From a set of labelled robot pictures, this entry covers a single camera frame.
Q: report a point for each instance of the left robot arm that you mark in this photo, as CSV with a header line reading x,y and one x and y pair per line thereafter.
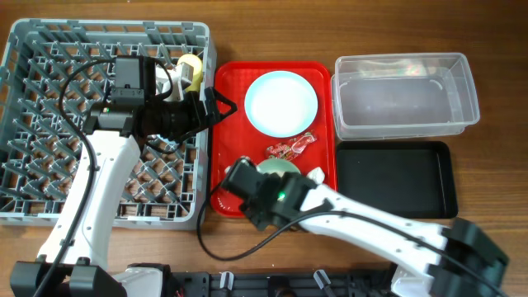
x,y
73,259

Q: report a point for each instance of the green bowl with food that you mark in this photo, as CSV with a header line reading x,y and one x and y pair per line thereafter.
x,y
277,165

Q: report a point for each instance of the light blue plate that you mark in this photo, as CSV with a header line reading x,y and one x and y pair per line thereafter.
x,y
281,104

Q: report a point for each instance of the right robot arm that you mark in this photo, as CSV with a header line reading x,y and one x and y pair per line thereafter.
x,y
431,259

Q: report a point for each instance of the grey dishwasher rack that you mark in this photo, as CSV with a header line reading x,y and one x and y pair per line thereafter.
x,y
52,68

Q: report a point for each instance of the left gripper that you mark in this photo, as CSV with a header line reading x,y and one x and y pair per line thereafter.
x,y
195,119

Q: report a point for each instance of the red candy wrapper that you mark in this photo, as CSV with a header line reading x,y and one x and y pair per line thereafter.
x,y
291,148

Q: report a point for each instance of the clear plastic bin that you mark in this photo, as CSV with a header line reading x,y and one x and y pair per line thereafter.
x,y
402,96

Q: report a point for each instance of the yellow plastic cup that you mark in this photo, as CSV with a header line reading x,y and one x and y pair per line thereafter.
x,y
197,65

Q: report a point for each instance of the white tissue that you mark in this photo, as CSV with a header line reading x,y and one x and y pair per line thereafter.
x,y
317,175

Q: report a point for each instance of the black plastic tray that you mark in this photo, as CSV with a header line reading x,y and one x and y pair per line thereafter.
x,y
410,179

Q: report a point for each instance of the red plastic tray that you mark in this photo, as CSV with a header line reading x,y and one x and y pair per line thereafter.
x,y
236,137

